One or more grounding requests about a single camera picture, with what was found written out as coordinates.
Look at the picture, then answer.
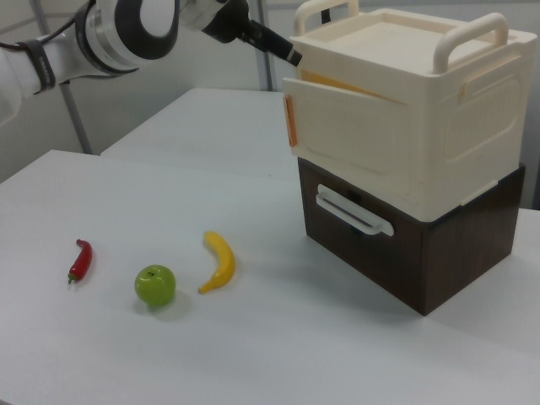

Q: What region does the white drawer handle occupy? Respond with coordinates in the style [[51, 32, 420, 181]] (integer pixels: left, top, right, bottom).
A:
[[314, 183, 396, 237]]

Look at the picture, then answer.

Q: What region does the cream cabinet door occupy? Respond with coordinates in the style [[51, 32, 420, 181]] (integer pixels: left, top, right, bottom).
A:
[[281, 75, 413, 199]]

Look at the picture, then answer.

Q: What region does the thin black cable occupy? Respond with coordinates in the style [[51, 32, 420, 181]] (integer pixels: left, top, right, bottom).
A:
[[0, 24, 79, 51]]

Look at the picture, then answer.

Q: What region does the cream cabinet carry handle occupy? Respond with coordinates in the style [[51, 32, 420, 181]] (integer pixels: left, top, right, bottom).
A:
[[433, 12, 510, 75], [293, 0, 360, 35]]

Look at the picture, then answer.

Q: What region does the orange door handle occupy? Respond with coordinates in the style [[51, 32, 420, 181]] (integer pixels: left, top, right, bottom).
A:
[[282, 94, 299, 148]]

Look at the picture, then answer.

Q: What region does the grey metal frame leg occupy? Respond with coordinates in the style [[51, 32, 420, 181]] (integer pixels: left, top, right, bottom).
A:
[[58, 79, 93, 155]]

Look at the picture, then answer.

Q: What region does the cream plastic cabinet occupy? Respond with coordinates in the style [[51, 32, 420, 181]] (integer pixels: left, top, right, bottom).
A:
[[281, 0, 539, 223]]

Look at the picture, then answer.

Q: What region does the black strap on arm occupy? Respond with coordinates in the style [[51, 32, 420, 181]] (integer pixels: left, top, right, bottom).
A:
[[23, 37, 58, 96]]

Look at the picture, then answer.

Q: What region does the red chili pepper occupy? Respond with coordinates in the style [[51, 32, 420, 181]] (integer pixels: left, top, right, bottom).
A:
[[67, 238, 94, 284]]

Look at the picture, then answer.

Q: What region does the green apple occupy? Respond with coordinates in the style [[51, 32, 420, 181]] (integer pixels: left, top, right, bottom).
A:
[[133, 264, 176, 308]]

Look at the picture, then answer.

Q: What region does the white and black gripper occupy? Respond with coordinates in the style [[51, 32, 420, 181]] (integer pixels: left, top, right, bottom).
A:
[[181, 0, 304, 68]]

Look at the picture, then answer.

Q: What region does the dark brown wooden drawer box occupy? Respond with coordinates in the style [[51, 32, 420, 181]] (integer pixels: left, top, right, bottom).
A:
[[297, 156, 527, 316]]

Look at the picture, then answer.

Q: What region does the yellow banana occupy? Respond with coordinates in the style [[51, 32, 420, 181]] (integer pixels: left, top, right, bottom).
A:
[[197, 229, 236, 295]]

